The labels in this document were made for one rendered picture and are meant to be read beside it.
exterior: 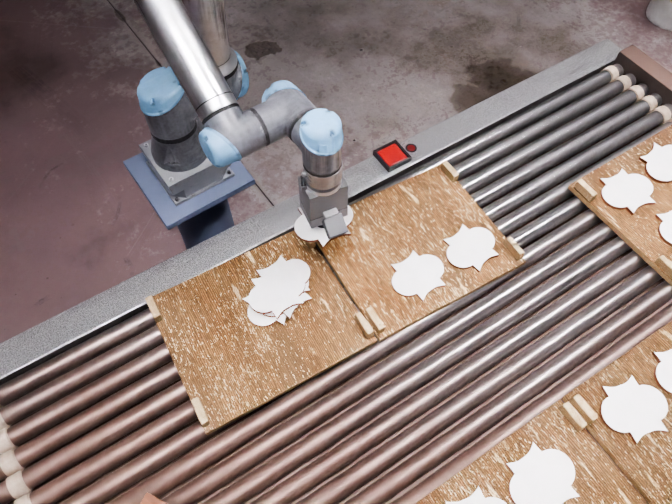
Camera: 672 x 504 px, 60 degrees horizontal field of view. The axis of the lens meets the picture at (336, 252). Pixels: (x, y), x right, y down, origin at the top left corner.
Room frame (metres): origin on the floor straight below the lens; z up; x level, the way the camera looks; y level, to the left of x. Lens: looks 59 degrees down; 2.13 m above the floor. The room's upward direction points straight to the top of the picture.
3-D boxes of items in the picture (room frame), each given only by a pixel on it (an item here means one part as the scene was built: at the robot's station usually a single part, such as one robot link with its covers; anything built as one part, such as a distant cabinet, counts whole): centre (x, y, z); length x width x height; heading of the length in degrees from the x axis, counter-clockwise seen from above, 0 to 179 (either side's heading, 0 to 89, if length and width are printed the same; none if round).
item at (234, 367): (0.55, 0.17, 0.93); 0.41 x 0.35 x 0.02; 120
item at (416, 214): (0.75, -0.19, 0.93); 0.41 x 0.35 x 0.02; 120
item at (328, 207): (0.70, 0.02, 1.17); 0.12 x 0.09 x 0.16; 24
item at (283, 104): (0.79, 0.10, 1.33); 0.11 x 0.11 x 0.08; 35
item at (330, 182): (0.72, 0.03, 1.25); 0.08 x 0.08 x 0.05
